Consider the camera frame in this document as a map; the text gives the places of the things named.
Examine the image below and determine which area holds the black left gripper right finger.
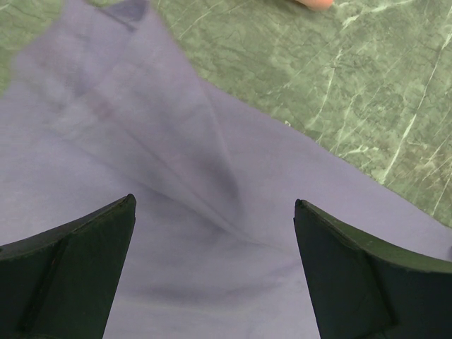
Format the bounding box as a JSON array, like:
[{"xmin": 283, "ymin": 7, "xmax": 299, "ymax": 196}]
[{"xmin": 294, "ymin": 200, "xmax": 451, "ymax": 339}]

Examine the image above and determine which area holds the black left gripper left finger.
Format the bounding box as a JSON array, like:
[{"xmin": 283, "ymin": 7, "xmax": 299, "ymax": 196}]
[{"xmin": 1, "ymin": 194, "xmax": 136, "ymax": 338}]

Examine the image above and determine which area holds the purple t shirt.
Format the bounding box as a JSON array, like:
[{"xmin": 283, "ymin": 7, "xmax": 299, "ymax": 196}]
[{"xmin": 1, "ymin": 1, "xmax": 451, "ymax": 338}]

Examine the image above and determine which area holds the folded pink t shirt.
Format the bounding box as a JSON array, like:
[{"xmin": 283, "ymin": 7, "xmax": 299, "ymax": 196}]
[{"xmin": 296, "ymin": 0, "xmax": 334, "ymax": 11}]

